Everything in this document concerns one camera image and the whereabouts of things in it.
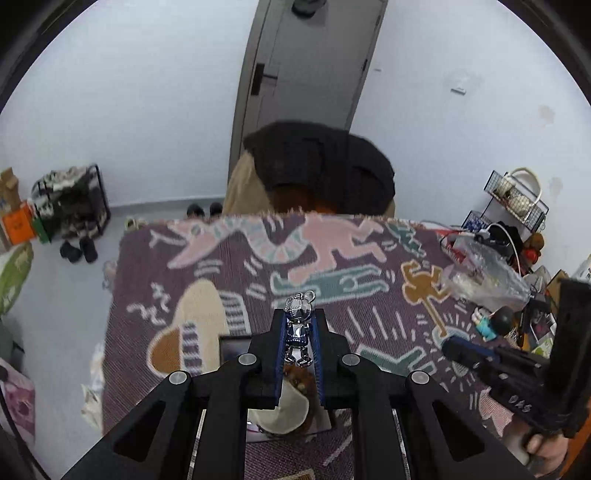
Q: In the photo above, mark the black wire shelf rack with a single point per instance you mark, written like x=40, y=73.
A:
x=519, y=192

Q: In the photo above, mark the blue doll figurine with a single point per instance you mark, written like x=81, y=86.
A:
x=492, y=325

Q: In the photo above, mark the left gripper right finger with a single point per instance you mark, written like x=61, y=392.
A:
x=404, y=427

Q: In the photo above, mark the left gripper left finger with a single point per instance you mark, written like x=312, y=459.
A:
x=193, y=426

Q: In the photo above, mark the clear plastic bag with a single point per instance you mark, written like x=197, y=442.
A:
x=482, y=276

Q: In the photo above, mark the black shoe rack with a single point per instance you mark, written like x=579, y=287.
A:
x=70, y=204

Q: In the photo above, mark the orange box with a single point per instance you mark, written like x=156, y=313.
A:
x=18, y=225

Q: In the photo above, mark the grey door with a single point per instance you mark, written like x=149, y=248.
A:
x=305, y=69

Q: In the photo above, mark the green round rug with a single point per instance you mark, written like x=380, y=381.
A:
x=15, y=267

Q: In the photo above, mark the silver bear keychain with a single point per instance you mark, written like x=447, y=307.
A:
x=298, y=309

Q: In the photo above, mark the brown plush toy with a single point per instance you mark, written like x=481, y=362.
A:
x=533, y=247

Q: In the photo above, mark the person's right hand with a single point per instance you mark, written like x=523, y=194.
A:
x=549, y=453

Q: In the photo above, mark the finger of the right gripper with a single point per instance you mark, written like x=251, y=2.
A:
x=500, y=367

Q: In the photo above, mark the patterned purple woven blanket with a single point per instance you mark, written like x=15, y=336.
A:
x=190, y=295

